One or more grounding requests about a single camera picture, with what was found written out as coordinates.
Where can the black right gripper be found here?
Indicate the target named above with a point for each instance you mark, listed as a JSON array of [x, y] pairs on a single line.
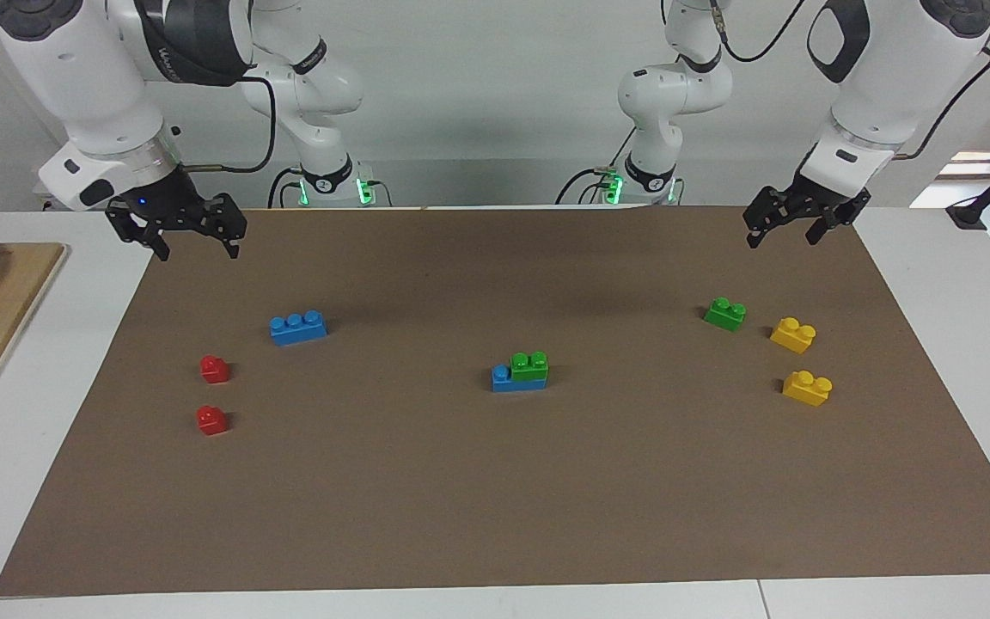
[[170, 206]]

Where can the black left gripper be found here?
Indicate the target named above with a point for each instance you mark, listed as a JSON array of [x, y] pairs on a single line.
[[809, 198]]

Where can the green two-stud toy brick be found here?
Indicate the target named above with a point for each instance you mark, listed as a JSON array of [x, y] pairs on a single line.
[[530, 368], [724, 315]]

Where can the blue three-stud toy brick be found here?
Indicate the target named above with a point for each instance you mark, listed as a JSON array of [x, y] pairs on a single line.
[[512, 383], [297, 330]]

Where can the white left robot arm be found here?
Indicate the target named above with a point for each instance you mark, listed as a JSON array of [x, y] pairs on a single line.
[[890, 77]]

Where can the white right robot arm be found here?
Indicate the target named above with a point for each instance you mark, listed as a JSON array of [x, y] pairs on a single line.
[[74, 69]]

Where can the yellow two-stud toy brick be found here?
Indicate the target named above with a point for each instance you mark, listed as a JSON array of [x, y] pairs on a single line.
[[793, 336], [807, 389]]

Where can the red one-stud toy brick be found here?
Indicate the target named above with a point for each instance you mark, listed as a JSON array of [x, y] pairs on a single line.
[[215, 370], [211, 421]]

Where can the brown paper table mat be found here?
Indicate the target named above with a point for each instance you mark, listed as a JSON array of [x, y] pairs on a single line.
[[504, 499]]

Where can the white wall socket box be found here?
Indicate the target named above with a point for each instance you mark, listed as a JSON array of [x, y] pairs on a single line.
[[41, 196]]

